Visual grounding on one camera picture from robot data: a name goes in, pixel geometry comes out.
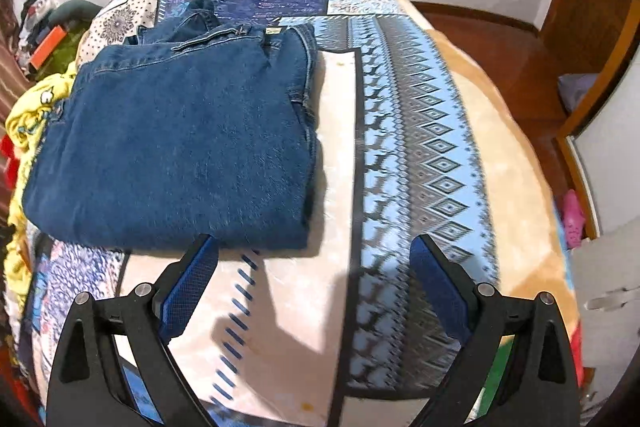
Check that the brown wooden door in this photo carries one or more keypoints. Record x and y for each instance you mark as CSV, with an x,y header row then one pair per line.
x,y
582,34

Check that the green patterned bag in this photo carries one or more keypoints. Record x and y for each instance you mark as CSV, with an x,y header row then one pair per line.
x,y
64,54

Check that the blue denim jacket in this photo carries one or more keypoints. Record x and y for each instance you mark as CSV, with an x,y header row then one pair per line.
x,y
193,126

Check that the patchwork blue bedspread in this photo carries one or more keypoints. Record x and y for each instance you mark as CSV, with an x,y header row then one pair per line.
x,y
433,289

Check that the yellow fleece blanket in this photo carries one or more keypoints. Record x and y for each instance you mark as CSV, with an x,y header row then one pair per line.
x,y
24,127

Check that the red plush toy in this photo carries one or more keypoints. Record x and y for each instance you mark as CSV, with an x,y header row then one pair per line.
x,y
11,162

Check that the pile of clothes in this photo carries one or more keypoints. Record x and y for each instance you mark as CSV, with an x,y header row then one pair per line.
x,y
38,17

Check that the wooden wardrobe with sliding door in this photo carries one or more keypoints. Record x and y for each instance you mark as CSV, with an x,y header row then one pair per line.
x,y
600,142

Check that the striped red curtain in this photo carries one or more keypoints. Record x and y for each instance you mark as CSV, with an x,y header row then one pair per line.
x,y
13,82

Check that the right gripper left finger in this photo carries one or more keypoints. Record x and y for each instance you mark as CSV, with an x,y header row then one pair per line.
x,y
87,386

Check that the orange box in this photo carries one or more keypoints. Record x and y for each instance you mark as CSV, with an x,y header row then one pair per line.
x,y
49,43

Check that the pink slipper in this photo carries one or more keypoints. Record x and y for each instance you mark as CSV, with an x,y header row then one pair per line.
x,y
573,219

